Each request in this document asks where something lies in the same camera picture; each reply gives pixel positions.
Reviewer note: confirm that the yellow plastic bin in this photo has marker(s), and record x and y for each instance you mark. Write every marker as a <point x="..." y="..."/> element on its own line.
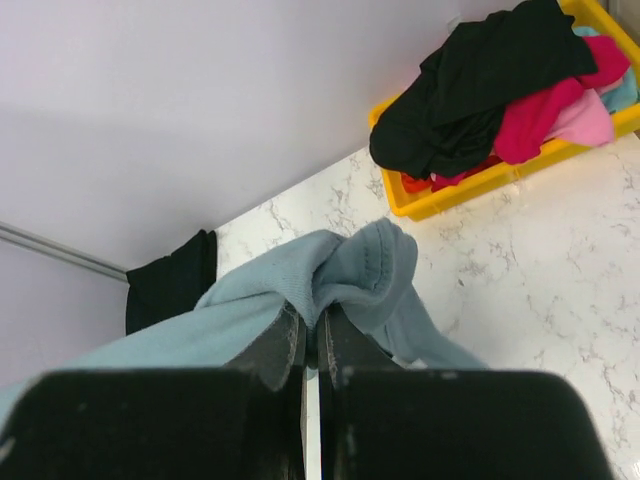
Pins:
<point x="424" y="204"/>

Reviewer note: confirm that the folded black t shirt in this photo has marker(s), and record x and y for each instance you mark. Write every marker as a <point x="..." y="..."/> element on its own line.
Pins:
<point x="171" y="285"/>

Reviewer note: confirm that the light pink t shirt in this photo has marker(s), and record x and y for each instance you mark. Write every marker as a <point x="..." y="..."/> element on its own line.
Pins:
<point x="586" y="122"/>

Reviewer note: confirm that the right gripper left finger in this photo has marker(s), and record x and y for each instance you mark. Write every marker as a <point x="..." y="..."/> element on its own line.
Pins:
<point x="244" y="423"/>

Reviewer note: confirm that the blue-grey t shirt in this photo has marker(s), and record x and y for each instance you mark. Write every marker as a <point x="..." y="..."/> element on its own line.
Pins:
<point x="369" y="274"/>

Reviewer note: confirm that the left aluminium frame post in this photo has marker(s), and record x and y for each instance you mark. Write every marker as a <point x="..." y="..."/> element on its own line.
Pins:
<point x="41" y="245"/>

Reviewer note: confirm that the crumpled black t shirt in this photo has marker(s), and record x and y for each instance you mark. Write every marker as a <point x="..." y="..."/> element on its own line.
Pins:
<point x="447" y="120"/>

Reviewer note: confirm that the red t shirt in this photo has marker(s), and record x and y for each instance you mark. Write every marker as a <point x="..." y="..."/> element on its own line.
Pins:
<point x="412" y="185"/>

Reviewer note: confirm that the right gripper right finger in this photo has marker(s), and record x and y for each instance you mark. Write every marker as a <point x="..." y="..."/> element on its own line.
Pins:
<point x="381" y="421"/>

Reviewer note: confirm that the teal t shirt in bin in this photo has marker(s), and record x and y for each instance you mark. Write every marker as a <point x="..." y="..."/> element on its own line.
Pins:
<point x="606" y="69"/>

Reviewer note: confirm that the magenta t shirt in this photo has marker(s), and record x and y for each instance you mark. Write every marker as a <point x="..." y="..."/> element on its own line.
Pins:
<point x="525" y="125"/>

